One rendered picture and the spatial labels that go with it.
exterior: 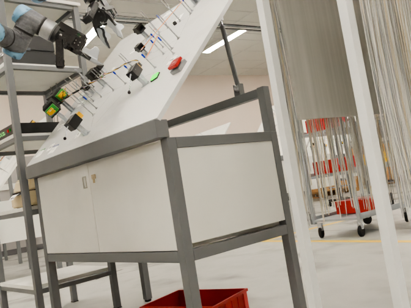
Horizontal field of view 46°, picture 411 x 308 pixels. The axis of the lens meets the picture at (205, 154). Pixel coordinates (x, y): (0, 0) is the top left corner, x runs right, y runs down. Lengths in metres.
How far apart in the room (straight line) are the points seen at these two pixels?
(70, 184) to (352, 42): 1.47
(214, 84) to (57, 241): 9.56
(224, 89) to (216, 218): 10.20
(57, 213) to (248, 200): 1.02
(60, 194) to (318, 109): 1.32
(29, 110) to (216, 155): 8.15
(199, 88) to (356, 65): 10.20
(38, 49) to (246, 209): 1.69
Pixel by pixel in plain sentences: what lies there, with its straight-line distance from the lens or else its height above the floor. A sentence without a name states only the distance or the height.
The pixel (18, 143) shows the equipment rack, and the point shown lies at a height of 1.00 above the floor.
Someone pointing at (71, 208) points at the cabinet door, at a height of 0.61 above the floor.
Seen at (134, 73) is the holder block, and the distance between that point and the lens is 2.02.
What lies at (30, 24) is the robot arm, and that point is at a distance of 1.95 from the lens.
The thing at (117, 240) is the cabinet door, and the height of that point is 0.45.
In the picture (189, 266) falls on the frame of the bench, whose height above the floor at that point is 0.35.
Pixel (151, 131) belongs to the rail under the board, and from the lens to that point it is 1.70.
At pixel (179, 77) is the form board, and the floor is 1.02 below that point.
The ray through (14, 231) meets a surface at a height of 0.50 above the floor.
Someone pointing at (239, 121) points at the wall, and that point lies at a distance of 11.97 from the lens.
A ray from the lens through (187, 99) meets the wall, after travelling 11.26.
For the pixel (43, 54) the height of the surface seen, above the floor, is 1.54.
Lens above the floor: 0.60
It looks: 4 degrees up
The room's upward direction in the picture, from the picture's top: 9 degrees counter-clockwise
